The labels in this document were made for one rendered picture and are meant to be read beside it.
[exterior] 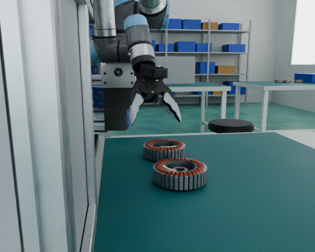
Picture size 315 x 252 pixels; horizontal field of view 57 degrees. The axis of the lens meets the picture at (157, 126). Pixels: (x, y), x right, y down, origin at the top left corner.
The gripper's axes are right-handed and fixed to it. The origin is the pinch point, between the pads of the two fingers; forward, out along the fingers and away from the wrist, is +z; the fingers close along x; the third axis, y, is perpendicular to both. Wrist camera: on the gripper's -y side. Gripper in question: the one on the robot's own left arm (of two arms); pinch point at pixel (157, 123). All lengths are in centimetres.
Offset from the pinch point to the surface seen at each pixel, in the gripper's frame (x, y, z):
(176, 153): -1.0, -5.7, 10.2
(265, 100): -216, 186, -78
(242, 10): -451, 418, -413
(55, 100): 28, -54, 15
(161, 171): 8.1, -17.4, 15.5
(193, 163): 0.0, -15.7, 14.7
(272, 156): -27.1, -8.9, 14.7
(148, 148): 4.8, -2.4, 7.2
